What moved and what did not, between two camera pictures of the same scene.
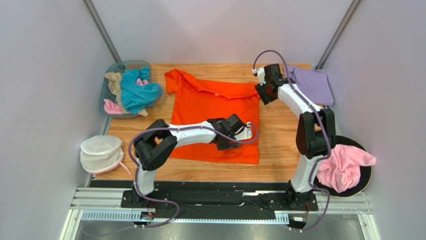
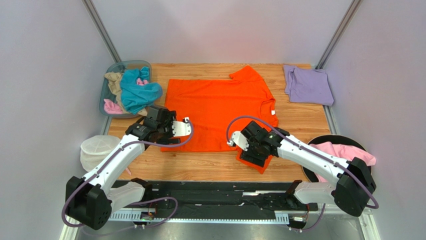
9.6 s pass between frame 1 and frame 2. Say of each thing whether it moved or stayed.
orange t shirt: moved
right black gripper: moved
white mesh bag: stayed
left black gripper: moved
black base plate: stayed
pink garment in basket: stayed
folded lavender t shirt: stayed
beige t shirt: stayed
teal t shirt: stayed
